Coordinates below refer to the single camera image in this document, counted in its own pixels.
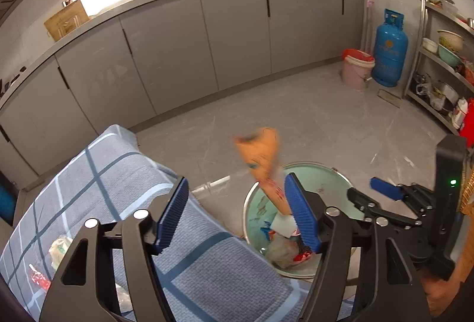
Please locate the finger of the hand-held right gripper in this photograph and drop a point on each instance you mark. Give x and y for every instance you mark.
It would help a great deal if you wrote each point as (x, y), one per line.
(385, 188)
(370, 207)

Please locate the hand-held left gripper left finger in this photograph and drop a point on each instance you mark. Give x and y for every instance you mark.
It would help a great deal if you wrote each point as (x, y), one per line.
(172, 212)

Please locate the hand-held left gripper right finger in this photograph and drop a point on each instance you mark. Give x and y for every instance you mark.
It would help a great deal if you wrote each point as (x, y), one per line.
(301, 214)

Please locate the white foam block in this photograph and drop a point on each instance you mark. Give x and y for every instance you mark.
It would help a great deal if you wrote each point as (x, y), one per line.
(283, 225)

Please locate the mint green round bin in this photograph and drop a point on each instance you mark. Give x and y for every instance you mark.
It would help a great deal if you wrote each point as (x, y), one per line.
(318, 177)

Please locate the printed clear plastic bag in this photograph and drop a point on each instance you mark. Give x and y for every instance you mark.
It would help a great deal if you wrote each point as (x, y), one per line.
(281, 251)

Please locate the red plastic bag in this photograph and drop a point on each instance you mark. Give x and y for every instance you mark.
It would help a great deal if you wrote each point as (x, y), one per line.
(301, 257)

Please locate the orange snack wrapper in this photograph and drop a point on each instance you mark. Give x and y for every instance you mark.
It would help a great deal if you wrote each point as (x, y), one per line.
(263, 159)

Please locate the person's right hand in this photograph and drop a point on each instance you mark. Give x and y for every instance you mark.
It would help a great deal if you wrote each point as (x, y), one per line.
(440, 292)

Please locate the blue checked tablecloth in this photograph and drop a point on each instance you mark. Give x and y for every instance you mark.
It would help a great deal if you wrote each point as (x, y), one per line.
(207, 270)

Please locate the clear crumpled plastic wrap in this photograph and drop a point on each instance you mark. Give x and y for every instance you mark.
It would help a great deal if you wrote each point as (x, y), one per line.
(122, 298)

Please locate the steel pot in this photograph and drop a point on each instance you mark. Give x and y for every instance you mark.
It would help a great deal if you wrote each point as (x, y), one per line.
(446, 92)

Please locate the small crumpled plastic bag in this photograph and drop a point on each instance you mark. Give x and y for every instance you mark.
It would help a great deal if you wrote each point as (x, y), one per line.
(59, 249)

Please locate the pink bucket with red lid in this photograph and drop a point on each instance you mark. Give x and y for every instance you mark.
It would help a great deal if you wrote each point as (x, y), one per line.
(355, 72)

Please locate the blue gas cylinder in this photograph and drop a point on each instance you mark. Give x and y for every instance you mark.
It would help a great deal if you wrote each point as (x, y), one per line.
(389, 51)

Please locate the metal storage shelf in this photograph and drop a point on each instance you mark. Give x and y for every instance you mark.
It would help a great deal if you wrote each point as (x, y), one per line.
(420, 48)

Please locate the green bowl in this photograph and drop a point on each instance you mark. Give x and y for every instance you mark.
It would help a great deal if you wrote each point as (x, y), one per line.
(448, 56)

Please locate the small red wrapper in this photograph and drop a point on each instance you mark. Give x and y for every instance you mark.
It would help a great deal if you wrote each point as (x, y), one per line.
(39, 277)

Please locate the small white bowl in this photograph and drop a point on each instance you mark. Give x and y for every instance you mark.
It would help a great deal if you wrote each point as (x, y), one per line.
(429, 45)

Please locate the patterned ceramic bowl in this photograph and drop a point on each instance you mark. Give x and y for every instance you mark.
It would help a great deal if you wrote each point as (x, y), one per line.
(451, 38)

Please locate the grey kitchen base cabinets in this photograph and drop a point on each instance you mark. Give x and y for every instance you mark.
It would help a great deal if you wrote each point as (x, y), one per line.
(166, 48)

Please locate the cardboard box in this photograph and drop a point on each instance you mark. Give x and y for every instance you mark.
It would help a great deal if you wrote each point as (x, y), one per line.
(66, 20)

